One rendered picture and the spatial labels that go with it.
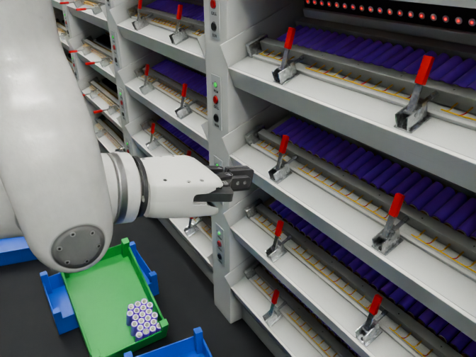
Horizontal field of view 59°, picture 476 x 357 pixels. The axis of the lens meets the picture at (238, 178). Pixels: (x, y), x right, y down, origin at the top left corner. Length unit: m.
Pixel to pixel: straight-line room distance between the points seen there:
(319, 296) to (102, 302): 0.67
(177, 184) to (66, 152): 0.16
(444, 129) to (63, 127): 0.44
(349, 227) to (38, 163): 0.51
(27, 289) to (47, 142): 1.19
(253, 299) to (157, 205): 0.69
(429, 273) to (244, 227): 0.51
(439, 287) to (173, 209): 0.37
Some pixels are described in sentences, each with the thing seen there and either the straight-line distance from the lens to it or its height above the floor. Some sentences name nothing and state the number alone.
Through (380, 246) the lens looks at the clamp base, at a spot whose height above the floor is 0.54.
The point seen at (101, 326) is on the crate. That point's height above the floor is 0.04.
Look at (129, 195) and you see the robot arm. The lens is 0.48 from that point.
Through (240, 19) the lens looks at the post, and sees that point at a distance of 0.90.
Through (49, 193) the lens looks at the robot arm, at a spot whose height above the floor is 0.77.
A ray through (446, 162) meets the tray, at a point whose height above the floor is 0.72.
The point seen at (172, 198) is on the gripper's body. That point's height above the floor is 0.69.
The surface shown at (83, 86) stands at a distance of 2.27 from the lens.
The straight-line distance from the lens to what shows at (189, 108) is 1.18.
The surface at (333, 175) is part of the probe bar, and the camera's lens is 0.79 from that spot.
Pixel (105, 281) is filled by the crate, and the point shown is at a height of 0.09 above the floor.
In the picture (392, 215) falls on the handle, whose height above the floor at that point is 0.60.
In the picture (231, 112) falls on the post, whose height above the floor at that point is 0.64.
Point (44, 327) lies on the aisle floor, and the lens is 1.39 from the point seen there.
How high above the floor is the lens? 0.94
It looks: 28 degrees down
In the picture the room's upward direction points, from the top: straight up
